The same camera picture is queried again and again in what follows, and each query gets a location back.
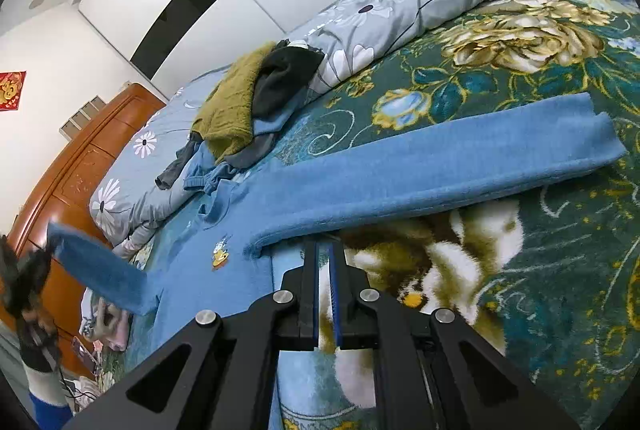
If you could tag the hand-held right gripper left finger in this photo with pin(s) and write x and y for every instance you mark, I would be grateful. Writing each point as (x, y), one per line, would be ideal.
(314, 310)

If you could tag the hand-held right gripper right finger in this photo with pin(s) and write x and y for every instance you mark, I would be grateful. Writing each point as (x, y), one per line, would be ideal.
(336, 305)

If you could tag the blue fleece sweater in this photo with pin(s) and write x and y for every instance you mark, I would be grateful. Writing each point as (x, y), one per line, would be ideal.
(380, 180)

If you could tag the person's left forearm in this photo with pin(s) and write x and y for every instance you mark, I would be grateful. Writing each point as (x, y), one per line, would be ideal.
(47, 402)

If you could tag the pink clothes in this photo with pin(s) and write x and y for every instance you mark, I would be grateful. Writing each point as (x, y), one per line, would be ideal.
(112, 327)

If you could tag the pile of clothes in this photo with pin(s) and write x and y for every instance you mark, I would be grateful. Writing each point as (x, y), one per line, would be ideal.
(272, 119)

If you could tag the person's left hand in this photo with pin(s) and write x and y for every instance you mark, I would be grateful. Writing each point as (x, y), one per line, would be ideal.
(37, 345)

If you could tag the phone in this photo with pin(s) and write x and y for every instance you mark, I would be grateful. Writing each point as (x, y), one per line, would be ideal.
(84, 352)

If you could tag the wooden headboard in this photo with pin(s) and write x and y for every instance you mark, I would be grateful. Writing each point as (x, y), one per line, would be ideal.
(75, 180)

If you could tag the grey garment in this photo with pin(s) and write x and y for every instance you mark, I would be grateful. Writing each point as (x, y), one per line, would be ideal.
(172, 169)

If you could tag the green floral blanket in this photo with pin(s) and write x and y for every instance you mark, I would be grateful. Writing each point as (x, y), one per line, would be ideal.
(540, 300)

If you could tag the olive knit sweater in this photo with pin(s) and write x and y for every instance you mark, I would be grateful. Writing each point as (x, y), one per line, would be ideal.
(230, 104)

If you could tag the black garment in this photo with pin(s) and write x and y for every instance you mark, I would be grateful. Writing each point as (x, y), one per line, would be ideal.
(285, 74)

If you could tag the red wall decoration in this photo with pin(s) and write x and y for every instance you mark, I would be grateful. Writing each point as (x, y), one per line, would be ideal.
(9, 90)

